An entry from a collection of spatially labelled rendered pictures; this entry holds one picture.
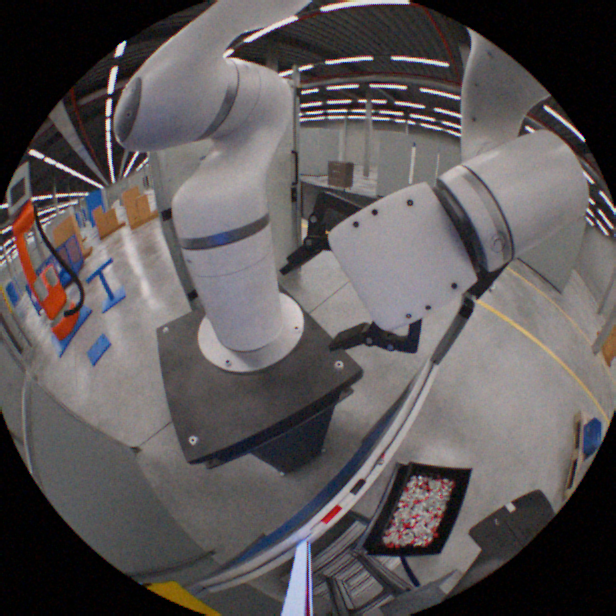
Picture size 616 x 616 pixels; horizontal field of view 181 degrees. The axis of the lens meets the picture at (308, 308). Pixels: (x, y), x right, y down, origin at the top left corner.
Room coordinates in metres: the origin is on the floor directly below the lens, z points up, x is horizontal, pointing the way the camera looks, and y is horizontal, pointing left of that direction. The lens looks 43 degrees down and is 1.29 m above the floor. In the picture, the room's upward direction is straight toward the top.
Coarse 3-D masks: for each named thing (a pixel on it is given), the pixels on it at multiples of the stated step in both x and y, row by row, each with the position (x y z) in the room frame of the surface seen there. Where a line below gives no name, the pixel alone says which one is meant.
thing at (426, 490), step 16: (416, 480) -0.03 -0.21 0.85; (432, 480) -0.04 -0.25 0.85; (448, 480) -0.05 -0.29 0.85; (416, 496) -0.06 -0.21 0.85; (432, 496) -0.08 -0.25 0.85; (448, 496) -0.10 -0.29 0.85; (400, 512) -0.09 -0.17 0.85; (416, 512) -0.10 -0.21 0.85; (432, 512) -0.12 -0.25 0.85; (400, 528) -0.13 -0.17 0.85; (416, 528) -0.15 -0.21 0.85; (432, 528) -0.17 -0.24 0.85; (384, 544) -0.17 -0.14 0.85; (400, 544) -0.18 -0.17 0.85; (416, 544) -0.20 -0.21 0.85
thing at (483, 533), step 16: (528, 496) -0.21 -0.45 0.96; (544, 496) -0.24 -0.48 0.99; (496, 512) -0.19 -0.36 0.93; (512, 512) -0.21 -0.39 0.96; (528, 512) -0.24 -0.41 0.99; (544, 512) -0.27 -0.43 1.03; (480, 528) -0.20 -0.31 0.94; (496, 528) -0.22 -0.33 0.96; (512, 528) -0.24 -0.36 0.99; (528, 528) -0.27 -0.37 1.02; (480, 544) -0.23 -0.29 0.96; (496, 544) -0.25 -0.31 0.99; (512, 544) -0.27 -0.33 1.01
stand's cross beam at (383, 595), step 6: (378, 594) -0.57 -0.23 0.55; (384, 594) -0.56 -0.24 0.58; (390, 594) -0.57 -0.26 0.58; (372, 600) -0.60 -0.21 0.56; (378, 600) -0.59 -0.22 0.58; (384, 600) -0.61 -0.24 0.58; (360, 606) -0.64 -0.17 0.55; (366, 606) -0.62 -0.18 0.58; (372, 606) -0.64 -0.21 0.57; (354, 612) -0.66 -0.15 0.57; (360, 612) -0.66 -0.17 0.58; (366, 612) -0.67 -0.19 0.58
